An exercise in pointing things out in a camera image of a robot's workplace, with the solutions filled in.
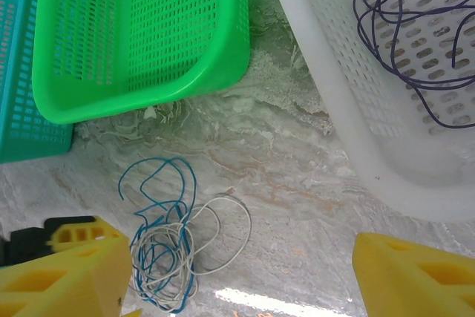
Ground green plastic basket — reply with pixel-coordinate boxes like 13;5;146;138
31;0;252;125

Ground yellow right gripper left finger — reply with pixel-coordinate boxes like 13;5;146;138
0;235;134;317

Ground white plastic basket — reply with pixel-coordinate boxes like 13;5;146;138
262;0;475;223

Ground teal plastic basket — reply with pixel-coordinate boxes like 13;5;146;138
0;0;74;164

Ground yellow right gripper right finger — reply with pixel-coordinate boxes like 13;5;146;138
351;232;475;317

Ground thin purple cable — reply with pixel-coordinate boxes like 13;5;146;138
356;0;475;129
370;0;475;91

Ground thin white cable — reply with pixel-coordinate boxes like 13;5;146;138
129;194;252;313
129;220;196;313

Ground thin dark blue cable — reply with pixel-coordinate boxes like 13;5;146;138
118;157;197;223

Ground thin light blue cable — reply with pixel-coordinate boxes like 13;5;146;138
129;197;200;313

